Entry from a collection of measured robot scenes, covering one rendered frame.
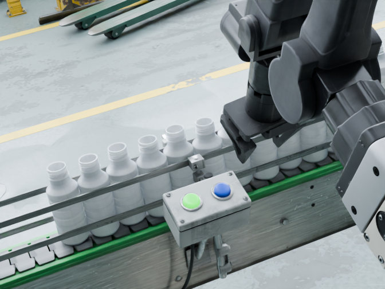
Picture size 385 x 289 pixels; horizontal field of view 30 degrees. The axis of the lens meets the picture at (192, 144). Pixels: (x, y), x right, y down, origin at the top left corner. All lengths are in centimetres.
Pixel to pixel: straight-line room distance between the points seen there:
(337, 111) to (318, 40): 8
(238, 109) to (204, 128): 40
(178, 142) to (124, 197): 15
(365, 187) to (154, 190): 73
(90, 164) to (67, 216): 11
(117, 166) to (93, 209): 9
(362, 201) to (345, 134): 7
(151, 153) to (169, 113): 269
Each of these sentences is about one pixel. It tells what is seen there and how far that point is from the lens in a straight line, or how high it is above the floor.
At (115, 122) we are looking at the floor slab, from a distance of 407.
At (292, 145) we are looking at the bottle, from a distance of 150.
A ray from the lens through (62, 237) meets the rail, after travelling 138.
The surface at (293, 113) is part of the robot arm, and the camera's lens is 81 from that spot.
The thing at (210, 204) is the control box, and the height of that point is 110.
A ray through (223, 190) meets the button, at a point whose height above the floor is 112.
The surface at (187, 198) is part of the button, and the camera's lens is 126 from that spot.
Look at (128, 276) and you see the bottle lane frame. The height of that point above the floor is 91.
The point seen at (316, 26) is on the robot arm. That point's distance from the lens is 76.
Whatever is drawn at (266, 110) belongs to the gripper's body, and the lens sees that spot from 96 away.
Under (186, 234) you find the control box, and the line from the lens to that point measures 126.
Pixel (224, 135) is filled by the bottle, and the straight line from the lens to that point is 143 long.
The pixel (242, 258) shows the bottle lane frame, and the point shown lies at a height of 85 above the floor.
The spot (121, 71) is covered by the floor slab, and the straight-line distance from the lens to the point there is 471.
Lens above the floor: 182
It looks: 29 degrees down
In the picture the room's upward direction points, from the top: 9 degrees counter-clockwise
